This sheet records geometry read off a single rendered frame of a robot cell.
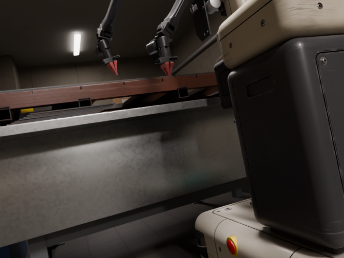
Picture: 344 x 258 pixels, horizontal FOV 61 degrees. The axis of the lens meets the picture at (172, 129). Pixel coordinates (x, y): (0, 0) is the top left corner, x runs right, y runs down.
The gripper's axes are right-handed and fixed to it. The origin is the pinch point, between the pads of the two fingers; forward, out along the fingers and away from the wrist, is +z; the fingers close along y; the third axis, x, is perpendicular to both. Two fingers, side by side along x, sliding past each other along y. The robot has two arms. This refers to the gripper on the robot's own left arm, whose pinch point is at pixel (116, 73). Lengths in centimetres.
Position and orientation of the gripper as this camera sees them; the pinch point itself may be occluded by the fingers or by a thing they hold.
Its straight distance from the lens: 172.8
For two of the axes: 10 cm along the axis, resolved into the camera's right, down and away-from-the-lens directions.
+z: 3.8, 9.2, 0.8
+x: 4.0, -0.9, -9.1
